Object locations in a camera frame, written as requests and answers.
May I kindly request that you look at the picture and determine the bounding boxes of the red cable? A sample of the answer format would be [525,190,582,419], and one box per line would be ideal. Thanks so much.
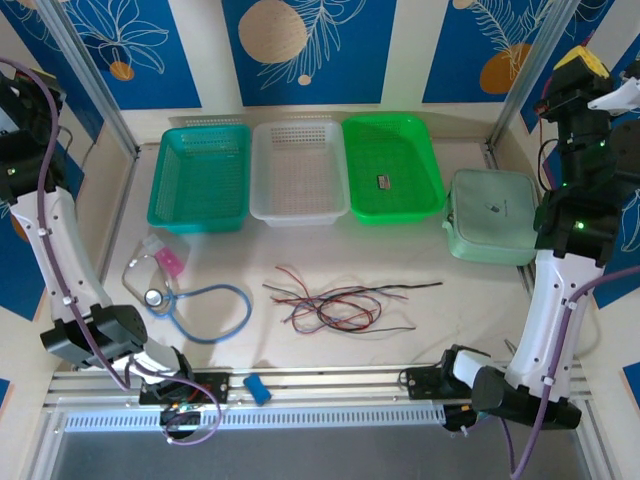
[279,287,385,335]
[292,286,385,335]

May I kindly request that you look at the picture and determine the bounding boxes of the bundle of coloured wires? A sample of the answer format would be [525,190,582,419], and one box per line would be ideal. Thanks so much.
[271,264,381,334]

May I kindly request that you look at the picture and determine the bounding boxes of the mint green zip pouch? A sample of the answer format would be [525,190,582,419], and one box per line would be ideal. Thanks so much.
[442,168,542,266]

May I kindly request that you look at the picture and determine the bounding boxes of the teal plastic basket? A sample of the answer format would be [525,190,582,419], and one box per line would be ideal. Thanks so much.
[146,123,253,235]

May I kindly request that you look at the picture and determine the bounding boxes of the pink item in clear bag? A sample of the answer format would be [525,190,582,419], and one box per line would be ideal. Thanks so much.
[141,233,194,277]

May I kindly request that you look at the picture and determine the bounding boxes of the green plastic basket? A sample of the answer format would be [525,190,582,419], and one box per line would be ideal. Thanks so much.
[341,113,447,227]

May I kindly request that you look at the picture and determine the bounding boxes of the blue stethoscope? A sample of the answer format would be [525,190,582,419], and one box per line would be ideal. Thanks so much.
[122,252,253,345]

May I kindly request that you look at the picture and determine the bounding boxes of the white plastic basket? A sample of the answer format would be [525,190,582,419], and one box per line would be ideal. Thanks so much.
[248,119,351,229]

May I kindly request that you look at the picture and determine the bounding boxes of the small blue block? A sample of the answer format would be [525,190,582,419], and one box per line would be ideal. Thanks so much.
[243,373,273,405]

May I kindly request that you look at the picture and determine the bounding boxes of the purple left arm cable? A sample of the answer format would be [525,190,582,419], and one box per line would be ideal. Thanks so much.
[0,57,222,447]

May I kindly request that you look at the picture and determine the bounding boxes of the aluminium frame post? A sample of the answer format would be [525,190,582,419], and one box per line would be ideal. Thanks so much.
[34,0,141,157]
[487,0,584,146]

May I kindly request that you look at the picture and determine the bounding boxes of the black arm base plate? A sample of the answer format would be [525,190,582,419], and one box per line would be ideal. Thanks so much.
[138,370,232,406]
[402,366,451,401]

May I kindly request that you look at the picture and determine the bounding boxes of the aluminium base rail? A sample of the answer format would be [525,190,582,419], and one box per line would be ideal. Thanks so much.
[42,367,596,416]

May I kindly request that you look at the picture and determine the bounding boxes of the slotted grey cable duct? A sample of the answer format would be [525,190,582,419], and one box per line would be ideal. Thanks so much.
[64,405,447,434]

